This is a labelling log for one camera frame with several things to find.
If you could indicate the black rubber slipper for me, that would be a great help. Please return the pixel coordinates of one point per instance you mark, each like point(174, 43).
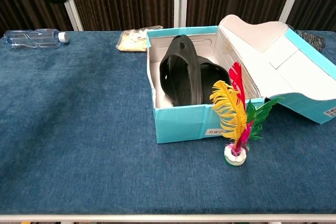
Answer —
point(212, 77)
point(181, 77)

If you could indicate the light blue cardboard shoe box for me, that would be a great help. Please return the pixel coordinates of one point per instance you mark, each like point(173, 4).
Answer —
point(181, 124)

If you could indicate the clear bottle with white cap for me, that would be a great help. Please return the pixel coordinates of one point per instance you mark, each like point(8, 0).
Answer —
point(31, 39)

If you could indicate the clear plastic snack bag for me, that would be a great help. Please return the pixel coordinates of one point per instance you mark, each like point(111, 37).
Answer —
point(131, 43)

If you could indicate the blue table cloth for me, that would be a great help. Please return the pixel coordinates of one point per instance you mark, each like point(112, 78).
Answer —
point(105, 171)

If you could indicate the colourful feather shuttlecock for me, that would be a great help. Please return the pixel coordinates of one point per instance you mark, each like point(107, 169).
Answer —
point(231, 108)

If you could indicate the grey knitted glove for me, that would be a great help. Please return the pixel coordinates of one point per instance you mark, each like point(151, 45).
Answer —
point(312, 39)

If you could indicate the white table frame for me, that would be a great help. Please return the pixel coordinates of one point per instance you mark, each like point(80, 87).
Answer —
point(168, 218)

